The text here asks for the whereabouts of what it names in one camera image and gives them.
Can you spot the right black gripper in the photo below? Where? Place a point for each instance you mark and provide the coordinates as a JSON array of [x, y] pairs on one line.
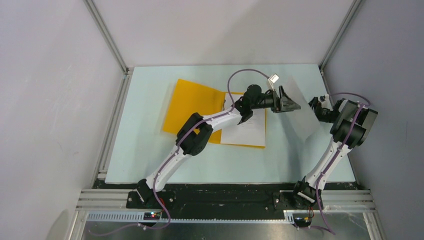
[[317, 105]]

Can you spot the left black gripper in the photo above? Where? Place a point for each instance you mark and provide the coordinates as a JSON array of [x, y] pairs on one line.
[[283, 103]]

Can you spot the clear plastic sleeve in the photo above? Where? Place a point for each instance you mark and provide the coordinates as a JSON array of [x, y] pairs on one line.
[[300, 123]]

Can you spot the white paper sheet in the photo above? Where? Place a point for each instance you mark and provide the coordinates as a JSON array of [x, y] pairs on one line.
[[251, 133]]

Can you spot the orange file folder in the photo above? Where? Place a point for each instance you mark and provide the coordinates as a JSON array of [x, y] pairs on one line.
[[189, 97]]

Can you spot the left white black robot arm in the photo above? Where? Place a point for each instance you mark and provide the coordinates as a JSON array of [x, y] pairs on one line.
[[194, 135]]

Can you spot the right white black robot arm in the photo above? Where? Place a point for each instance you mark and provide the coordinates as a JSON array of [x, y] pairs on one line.
[[351, 124]]

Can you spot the right controller board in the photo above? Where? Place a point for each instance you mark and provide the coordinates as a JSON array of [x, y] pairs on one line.
[[302, 222]]

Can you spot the controller board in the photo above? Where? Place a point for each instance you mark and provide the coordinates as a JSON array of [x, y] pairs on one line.
[[302, 222], [151, 216]]

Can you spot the left controller board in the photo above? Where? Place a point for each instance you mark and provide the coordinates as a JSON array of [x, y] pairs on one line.
[[151, 216]]

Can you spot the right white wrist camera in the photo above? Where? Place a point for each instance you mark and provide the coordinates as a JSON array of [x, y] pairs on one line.
[[325, 101]]

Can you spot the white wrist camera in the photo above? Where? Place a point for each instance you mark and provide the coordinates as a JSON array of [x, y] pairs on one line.
[[325, 101], [271, 80]]

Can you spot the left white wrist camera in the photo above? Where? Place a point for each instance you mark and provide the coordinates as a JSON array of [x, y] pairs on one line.
[[271, 80]]

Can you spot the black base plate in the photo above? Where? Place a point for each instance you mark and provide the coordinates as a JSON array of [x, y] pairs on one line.
[[240, 202]]

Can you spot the right aluminium corner post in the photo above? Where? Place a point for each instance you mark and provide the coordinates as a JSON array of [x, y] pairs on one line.
[[345, 24]]

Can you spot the aluminium corner post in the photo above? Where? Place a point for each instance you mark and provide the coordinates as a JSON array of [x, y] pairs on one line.
[[106, 34], [345, 24]]

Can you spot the left aluminium corner post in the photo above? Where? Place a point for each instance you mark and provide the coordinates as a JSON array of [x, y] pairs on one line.
[[106, 34]]

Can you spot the aluminium frame rail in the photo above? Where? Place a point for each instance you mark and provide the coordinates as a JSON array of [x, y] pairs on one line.
[[346, 215]]

